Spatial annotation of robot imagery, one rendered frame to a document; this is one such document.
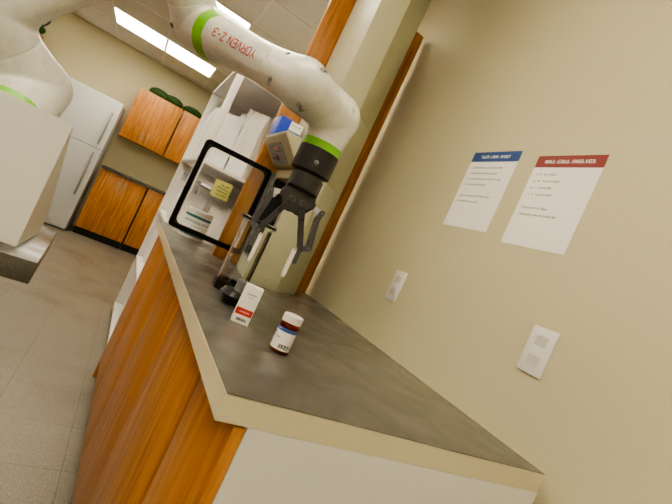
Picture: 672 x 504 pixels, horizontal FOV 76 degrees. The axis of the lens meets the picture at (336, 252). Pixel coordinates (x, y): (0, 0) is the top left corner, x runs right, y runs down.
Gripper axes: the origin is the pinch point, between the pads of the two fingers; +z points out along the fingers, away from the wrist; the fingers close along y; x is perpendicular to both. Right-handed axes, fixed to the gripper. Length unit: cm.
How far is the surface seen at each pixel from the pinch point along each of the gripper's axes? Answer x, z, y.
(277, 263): -69, 6, -9
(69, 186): -511, 57, 229
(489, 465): 27, 17, -51
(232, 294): -12.3, 13.1, 3.8
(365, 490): 33.7, 25.4, -26.7
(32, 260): 16.2, 15.7, 37.3
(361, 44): -68, -83, -2
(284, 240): -69, -3, -7
